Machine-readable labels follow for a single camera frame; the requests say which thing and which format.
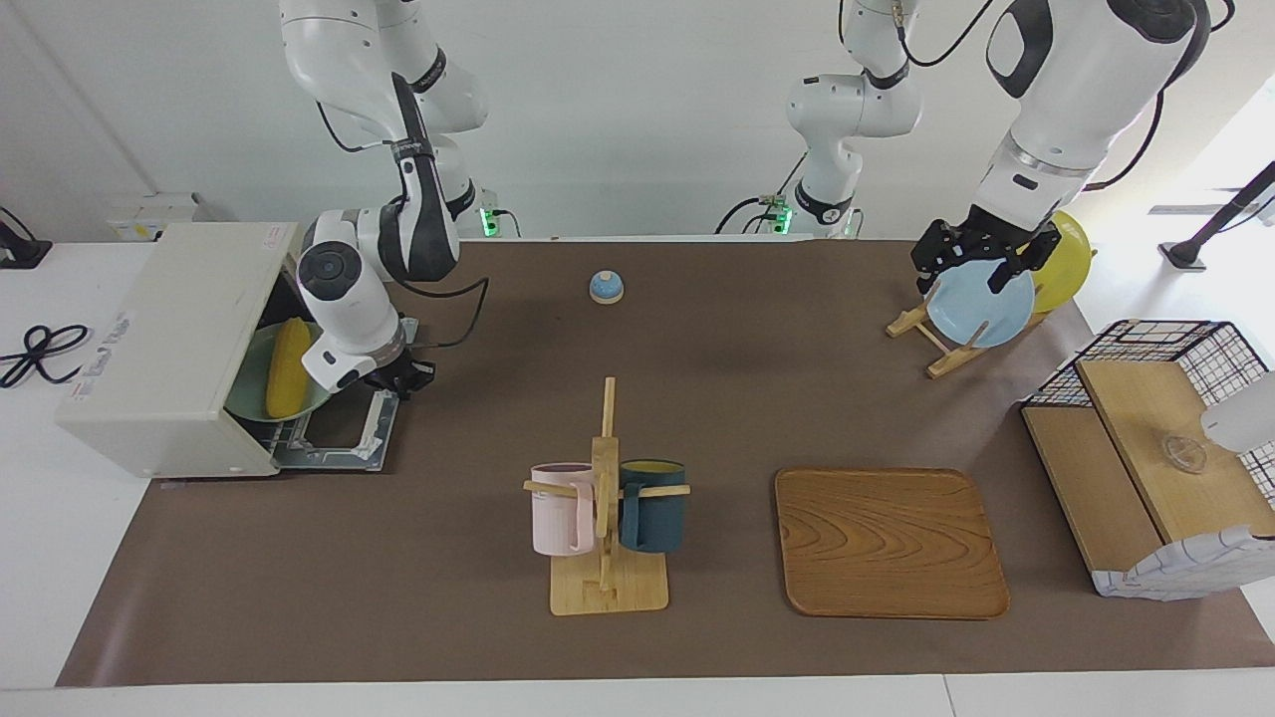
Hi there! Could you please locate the glass oven door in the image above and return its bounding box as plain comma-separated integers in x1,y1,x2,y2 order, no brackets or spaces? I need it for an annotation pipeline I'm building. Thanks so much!
274,319,417,472

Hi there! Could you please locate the yellow corn cob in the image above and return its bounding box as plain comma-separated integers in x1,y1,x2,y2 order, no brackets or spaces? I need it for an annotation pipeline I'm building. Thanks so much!
265,317,312,419

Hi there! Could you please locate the pale green plate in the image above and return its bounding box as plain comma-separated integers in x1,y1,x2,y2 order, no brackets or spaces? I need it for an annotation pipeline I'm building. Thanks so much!
225,321,335,424

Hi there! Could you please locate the white toaster oven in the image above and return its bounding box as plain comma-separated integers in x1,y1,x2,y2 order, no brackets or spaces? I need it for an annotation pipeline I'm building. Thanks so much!
57,221,325,480

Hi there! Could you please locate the light blue plate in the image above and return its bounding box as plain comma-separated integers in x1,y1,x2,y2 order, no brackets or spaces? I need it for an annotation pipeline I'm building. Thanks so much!
926,257,1037,350

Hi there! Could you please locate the yellow plate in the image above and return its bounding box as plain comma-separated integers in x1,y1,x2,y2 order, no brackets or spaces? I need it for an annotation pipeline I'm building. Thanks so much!
1031,211,1093,315

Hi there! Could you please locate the wooden plate rack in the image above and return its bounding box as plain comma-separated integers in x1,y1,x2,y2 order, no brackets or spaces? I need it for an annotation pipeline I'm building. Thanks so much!
887,249,1097,379

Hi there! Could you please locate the black stand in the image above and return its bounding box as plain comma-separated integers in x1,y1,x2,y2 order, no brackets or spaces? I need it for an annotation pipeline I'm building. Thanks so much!
1158,161,1275,272

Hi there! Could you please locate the brown table mat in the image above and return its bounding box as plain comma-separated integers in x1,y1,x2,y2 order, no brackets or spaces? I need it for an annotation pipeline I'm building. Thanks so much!
55,239,1275,688

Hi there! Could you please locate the pink mug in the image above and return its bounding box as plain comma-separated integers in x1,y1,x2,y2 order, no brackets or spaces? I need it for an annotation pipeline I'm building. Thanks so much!
530,462,597,557

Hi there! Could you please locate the wooden step shelf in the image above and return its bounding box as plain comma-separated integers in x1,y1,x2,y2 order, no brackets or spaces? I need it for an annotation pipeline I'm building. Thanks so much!
1023,358,1275,574

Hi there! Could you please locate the small clear glass dish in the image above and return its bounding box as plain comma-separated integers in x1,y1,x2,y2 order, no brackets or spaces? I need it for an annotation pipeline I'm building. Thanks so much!
1160,435,1209,474

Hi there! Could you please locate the brown wooden tray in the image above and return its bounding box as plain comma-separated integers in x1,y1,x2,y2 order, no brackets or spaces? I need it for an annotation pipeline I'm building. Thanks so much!
774,467,1011,620

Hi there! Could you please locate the dark blue mug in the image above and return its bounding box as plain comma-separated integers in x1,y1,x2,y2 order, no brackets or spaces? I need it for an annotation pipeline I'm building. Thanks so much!
618,459,688,554

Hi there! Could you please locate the wooden mug tree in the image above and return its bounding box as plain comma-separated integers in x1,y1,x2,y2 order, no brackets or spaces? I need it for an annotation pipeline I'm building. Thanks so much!
523,376,691,616

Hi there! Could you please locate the white power box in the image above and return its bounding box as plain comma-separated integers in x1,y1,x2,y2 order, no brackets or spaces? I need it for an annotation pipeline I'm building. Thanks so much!
108,192,215,243

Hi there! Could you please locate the white rounded object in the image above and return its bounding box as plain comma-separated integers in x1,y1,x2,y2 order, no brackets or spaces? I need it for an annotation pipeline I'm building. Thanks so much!
1200,370,1275,454

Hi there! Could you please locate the black desk clamp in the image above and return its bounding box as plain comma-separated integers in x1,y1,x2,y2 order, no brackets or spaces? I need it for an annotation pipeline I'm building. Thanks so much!
0,206,53,270

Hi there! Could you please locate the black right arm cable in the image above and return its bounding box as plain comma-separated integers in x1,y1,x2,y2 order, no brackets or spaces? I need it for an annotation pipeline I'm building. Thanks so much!
317,100,489,350

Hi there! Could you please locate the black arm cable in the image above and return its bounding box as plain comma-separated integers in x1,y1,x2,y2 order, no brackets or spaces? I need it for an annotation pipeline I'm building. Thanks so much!
317,100,489,350
842,0,1236,190

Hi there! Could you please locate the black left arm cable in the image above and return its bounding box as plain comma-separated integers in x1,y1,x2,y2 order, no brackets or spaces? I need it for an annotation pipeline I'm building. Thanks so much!
842,0,1236,190

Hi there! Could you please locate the black wire basket white liner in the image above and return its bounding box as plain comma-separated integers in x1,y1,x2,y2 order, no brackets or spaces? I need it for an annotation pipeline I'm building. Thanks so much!
1021,320,1275,600

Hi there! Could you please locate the black coiled cable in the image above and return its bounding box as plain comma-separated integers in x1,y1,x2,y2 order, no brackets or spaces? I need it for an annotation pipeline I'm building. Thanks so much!
0,324,91,389

